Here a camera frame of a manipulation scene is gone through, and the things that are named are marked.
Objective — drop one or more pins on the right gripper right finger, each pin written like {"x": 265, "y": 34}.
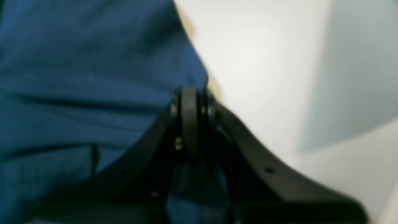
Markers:
{"x": 262, "y": 188}

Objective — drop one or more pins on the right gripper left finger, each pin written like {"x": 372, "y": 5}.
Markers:
{"x": 132, "y": 190}

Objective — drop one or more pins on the dark blue T-shirt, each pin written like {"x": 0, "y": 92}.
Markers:
{"x": 81, "y": 82}

